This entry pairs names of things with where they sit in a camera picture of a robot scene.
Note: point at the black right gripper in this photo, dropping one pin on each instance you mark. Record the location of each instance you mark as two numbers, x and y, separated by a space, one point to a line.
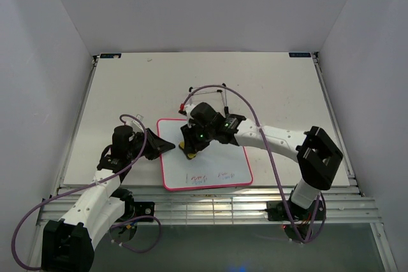
188 144

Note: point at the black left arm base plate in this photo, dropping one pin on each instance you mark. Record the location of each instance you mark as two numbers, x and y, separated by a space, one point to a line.
144 209

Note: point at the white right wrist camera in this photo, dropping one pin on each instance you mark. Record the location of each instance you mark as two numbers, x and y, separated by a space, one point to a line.
185 110

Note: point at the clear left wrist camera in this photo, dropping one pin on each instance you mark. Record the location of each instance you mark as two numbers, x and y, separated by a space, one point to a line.
134 123

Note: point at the blue left corner label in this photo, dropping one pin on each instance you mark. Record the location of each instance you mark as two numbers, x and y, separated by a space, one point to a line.
110 56

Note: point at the yellow bone shaped eraser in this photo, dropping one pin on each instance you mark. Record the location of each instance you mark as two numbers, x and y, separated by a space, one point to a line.
187 150

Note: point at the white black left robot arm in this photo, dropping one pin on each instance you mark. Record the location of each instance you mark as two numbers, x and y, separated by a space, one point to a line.
69 244

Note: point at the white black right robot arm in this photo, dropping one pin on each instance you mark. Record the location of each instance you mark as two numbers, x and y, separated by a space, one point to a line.
317 155

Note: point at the black metal easel stand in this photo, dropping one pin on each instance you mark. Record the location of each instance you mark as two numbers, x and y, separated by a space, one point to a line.
216 97

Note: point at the blue right corner label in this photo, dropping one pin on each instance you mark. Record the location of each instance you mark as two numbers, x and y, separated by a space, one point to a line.
300 55

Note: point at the pink framed whiteboard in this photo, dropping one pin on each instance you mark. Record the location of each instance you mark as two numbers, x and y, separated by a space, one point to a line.
217 166

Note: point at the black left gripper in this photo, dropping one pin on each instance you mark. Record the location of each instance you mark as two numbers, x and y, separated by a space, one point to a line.
150 143

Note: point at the blue corner label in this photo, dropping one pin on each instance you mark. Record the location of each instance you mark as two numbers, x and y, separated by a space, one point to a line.
110 56
300 55

